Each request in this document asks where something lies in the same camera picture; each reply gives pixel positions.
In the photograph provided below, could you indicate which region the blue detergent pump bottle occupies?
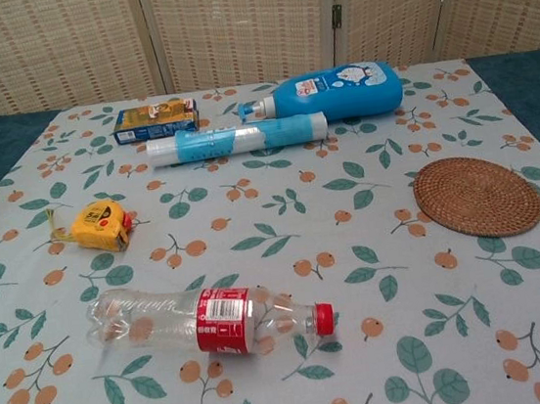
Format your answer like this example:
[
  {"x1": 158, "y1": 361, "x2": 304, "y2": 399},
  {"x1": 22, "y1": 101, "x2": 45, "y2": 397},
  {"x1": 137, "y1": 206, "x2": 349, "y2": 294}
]
[{"x1": 233, "y1": 57, "x2": 407, "y2": 135}]

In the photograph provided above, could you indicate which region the yellow tape measure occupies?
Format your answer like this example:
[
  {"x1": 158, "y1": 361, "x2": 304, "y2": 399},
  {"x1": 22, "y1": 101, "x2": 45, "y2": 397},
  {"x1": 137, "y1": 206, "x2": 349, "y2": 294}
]
[{"x1": 45, "y1": 197, "x2": 137, "y2": 262}]

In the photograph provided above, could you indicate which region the roll of plastic bags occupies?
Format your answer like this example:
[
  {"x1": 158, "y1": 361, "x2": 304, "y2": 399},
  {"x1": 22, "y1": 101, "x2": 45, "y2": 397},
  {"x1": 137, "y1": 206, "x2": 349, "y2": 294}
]
[{"x1": 143, "y1": 110, "x2": 333, "y2": 170}]

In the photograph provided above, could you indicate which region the blue and yellow carton box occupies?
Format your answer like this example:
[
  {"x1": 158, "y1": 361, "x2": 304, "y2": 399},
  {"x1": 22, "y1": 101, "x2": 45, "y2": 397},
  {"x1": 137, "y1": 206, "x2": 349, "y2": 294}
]
[{"x1": 110, "y1": 98, "x2": 203, "y2": 147}]

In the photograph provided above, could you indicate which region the clear plastic cola bottle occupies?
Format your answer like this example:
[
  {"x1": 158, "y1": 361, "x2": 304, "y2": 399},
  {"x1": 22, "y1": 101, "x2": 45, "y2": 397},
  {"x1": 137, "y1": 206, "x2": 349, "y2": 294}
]
[{"x1": 80, "y1": 262, "x2": 338, "y2": 376}]

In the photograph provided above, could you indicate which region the woven folding screen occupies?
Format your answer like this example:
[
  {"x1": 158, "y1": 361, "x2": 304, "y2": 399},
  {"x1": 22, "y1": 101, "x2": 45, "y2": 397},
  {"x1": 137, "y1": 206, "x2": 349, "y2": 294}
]
[{"x1": 0, "y1": 0, "x2": 540, "y2": 117}]

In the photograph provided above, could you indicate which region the round woven rattan coaster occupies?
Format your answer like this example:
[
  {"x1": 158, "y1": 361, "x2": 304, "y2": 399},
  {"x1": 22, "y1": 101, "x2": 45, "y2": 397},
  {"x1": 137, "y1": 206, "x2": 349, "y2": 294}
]
[{"x1": 409, "y1": 146, "x2": 540, "y2": 247}]

